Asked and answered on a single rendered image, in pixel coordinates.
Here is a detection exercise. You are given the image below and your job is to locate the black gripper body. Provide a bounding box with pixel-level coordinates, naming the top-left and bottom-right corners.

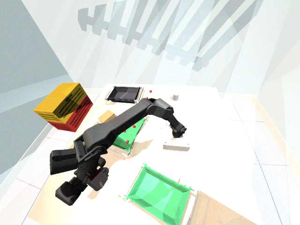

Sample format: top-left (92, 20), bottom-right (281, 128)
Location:
top-left (55, 157), bottom-right (106, 206)

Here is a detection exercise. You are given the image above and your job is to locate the tan cardboard box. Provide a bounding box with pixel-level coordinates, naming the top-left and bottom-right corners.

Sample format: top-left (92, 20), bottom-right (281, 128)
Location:
top-left (98, 109), bottom-right (116, 123)

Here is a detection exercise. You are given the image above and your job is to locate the light grey cylinder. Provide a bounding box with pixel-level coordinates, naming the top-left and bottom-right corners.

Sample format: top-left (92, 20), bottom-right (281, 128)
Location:
top-left (173, 92), bottom-right (179, 101)

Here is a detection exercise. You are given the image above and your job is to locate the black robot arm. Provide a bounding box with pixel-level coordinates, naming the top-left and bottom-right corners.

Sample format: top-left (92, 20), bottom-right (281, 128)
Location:
top-left (50, 98), bottom-right (187, 191)

